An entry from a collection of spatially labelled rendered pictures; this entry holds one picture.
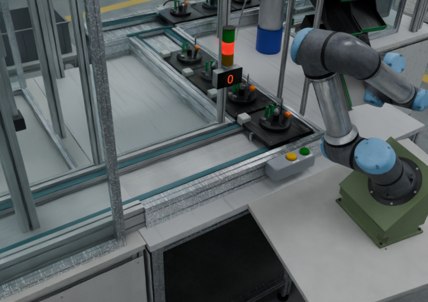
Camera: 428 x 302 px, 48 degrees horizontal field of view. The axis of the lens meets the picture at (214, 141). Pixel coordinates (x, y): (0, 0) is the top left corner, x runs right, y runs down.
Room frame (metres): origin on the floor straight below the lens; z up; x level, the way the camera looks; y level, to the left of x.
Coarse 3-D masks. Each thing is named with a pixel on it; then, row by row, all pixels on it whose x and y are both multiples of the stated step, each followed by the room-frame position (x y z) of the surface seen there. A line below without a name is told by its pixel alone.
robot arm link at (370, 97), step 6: (366, 90) 1.50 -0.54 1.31; (372, 90) 1.48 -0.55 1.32; (378, 90) 1.47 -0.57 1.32; (366, 96) 1.48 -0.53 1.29; (372, 96) 1.47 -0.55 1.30; (378, 96) 1.46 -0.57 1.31; (384, 96) 1.45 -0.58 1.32; (366, 102) 1.48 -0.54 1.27; (372, 102) 1.46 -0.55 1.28; (378, 102) 1.46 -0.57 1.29; (384, 102) 1.46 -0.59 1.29
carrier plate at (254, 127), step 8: (256, 112) 1.86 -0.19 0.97; (264, 112) 1.86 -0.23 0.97; (256, 120) 1.79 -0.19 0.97; (296, 120) 1.80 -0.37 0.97; (248, 128) 1.73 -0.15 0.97; (256, 128) 1.73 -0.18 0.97; (296, 128) 1.74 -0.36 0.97; (304, 128) 1.74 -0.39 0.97; (256, 136) 1.68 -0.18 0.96; (264, 136) 1.67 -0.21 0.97; (272, 136) 1.67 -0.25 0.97; (280, 136) 1.67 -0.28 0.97; (288, 136) 1.68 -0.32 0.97; (296, 136) 1.68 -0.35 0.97; (264, 144) 1.63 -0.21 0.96; (272, 144) 1.62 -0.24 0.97; (280, 144) 1.63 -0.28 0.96
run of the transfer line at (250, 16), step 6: (258, 6) 3.23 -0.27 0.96; (234, 12) 3.11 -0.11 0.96; (240, 12) 3.11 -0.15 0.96; (246, 12) 3.13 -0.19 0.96; (252, 12) 3.16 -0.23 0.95; (258, 12) 3.19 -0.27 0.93; (234, 18) 3.07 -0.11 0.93; (246, 18) 3.13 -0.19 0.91; (252, 18) 3.16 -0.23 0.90; (258, 18) 3.19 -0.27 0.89; (234, 24) 3.08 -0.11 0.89; (240, 24) 3.10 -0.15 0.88; (246, 24) 3.13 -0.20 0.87
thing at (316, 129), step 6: (246, 78) 2.19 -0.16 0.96; (252, 84) 2.14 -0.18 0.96; (258, 84) 2.14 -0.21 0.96; (264, 90) 2.08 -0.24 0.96; (270, 96) 2.03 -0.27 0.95; (276, 102) 1.97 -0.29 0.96; (288, 108) 1.92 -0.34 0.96; (228, 114) 1.85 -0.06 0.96; (294, 114) 1.87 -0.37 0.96; (300, 114) 1.87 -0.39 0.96; (228, 120) 1.80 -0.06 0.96; (234, 120) 1.80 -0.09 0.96; (306, 120) 1.82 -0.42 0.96; (312, 126) 1.78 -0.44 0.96
